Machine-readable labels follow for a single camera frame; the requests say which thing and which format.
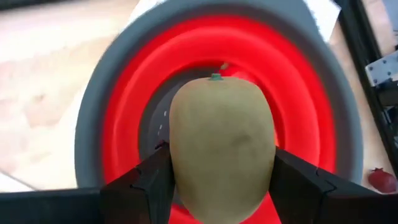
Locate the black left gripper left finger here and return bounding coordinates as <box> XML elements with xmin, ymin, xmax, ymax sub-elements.
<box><xmin>101</xmin><ymin>142</ymin><xmax>175</xmax><ymax>224</ymax></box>

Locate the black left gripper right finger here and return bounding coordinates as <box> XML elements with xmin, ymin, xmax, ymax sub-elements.
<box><xmin>269</xmin><ymin>148</ymin><xmax>346</xmax><ymax>224</ymax></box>

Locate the yellow-green mango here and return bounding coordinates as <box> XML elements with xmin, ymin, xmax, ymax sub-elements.
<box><xmin>169</xmin><ymin>73</ymin><xmax>277</xmax><ymax>224</ymax></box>

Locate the red collapsible bowl grey rim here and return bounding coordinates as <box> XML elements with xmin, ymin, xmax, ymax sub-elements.
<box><xmin>74</xmin><ymin>0</ymin><xmax>364</xmax><ymax>224</ymax></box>

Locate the dark red pomegranate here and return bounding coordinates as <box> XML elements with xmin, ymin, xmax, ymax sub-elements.
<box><xmin>368</xmin><ymin>167</ymin><xmax>398</xmax><ymax>194</ymax></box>

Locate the silver metal bracket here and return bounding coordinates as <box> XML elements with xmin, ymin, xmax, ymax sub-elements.
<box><xmin>365</xmin><ymin>51</ymin><xmax>398</xmax><ymax>86</ymax></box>

